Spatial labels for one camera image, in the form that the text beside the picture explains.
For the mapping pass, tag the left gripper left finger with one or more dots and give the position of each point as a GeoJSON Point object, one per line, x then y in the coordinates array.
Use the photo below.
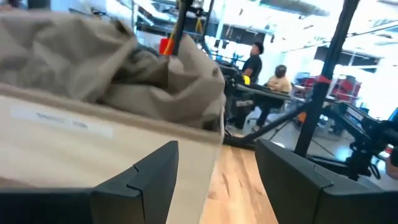
{"type": "Point", "coordinates": [149, 193]}

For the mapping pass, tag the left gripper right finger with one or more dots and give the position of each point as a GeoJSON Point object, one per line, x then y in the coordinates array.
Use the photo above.
{"type": "Point", "coordinates": [298, 193]}

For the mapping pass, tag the grey fabric storage box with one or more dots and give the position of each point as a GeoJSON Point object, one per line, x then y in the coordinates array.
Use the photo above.
{"type": "Point", "coordinates": [93, 161]}

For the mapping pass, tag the grey-brown garment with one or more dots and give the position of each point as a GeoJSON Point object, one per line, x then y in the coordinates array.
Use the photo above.
{"type": "Point", "coordinates": [77, 46]}

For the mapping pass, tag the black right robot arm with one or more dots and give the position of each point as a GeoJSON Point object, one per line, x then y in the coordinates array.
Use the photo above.
{"type": "Point", "coordinates": [362, 155]}

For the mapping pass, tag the person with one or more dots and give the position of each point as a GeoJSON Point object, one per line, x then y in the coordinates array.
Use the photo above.
{"type": "Point", "coordinates": [253, 63]}
{"type": "Point", "coordinates": [280, 82]}

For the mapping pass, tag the thin black pole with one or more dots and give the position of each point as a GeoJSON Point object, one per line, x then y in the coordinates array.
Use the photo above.
{"type": "Point", "coordinates": [181, 31]}

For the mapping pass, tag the red plastic object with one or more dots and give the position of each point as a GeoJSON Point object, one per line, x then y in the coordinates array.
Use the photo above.
{"type": "Point", "coordinates": [165, 46]}

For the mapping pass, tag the red black equipment case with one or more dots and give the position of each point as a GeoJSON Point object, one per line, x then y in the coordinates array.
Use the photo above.
{"type": "Point", "coordinates": [345, 87]}

